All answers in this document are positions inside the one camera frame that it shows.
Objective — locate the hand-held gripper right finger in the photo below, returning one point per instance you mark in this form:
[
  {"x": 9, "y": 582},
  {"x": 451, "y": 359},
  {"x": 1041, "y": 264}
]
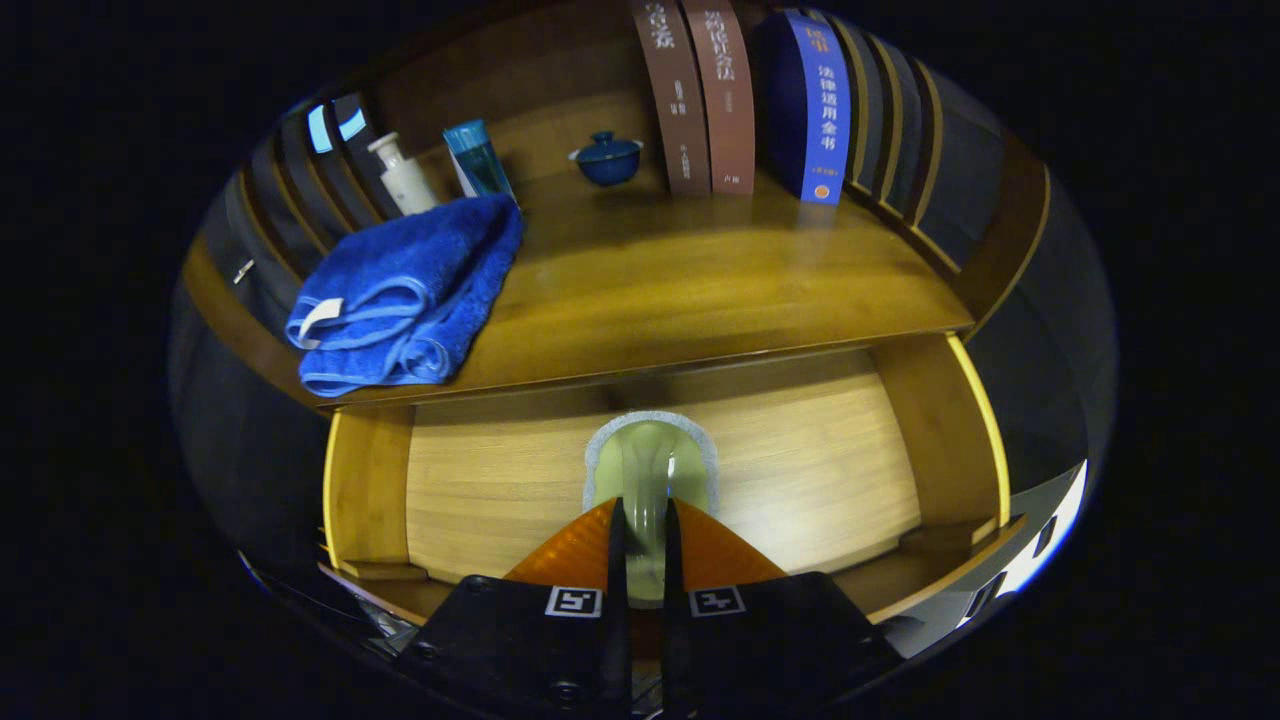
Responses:
[{"x": 760, "y": 650}]

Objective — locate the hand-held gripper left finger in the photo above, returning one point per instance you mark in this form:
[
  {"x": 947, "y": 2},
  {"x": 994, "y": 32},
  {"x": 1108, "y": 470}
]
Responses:
[{"x": 520, "y": 650}]

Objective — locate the wooden drawer with black knob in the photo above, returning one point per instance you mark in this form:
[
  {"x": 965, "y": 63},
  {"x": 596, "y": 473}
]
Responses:
[{"x": 800, "y": 470}]

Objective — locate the wooden countertop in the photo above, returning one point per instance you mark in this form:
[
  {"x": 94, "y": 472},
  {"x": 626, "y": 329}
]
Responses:
[{"x": 680, "y": 270}]

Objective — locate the folded blue towel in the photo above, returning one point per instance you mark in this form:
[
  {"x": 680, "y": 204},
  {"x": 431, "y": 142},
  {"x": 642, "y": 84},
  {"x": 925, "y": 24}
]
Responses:
[{"x": 410, "y": 290}]

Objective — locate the silver clip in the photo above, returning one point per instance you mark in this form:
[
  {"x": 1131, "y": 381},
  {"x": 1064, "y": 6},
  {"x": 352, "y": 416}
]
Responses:
[{"x": 243, "y": 270}]

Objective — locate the white pump bottle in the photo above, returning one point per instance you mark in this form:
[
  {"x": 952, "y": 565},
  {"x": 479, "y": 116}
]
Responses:
[{"x": 405, "y": 180}]

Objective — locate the teal transparent bottle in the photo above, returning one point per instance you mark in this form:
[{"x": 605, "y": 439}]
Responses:
[{"x": 480, "y": 160}]

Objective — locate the blue lidded teacup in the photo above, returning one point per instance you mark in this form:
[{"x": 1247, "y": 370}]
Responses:
[{"x": 607, "y": 162}]

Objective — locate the blue book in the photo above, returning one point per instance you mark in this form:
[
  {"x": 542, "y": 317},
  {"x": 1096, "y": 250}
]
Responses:
[{"x": 815, "y": 110}]

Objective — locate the brown book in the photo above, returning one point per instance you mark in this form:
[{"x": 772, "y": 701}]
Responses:
[
  {"x": 725, "y": 100},
  {"x": 675, "y": 100}
]

